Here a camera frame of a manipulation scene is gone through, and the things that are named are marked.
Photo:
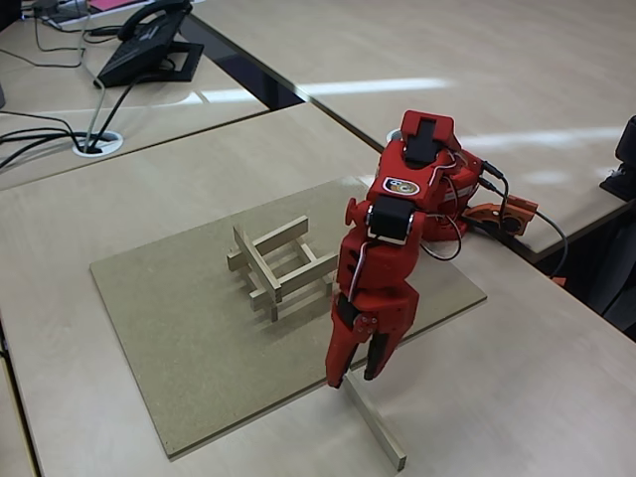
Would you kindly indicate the pink paper sheet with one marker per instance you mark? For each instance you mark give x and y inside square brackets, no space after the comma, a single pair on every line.
[109,4]

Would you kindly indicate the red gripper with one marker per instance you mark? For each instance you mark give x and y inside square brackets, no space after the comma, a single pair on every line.
[385,310]

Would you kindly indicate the black phone handset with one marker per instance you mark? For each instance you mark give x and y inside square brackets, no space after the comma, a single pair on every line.
[126,30]

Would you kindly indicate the small orange plastic piece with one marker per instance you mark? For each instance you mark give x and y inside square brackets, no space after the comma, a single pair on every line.
[559,280]

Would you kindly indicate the brown MDF board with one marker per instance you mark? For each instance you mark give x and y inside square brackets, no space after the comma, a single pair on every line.
[199,358]

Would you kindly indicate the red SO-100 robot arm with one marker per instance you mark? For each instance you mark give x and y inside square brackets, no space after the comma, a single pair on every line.
[392,258]

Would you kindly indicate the black computer monitor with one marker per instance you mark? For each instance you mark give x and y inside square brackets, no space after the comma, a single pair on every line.
[7,12]

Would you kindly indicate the orange table clamp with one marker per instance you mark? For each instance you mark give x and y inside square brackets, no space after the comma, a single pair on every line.
[517,208]

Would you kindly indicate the black desk phone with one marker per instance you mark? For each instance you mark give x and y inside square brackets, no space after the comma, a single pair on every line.
[134,59]

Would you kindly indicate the black camera stand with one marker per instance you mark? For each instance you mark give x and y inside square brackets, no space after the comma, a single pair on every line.
[627,144]

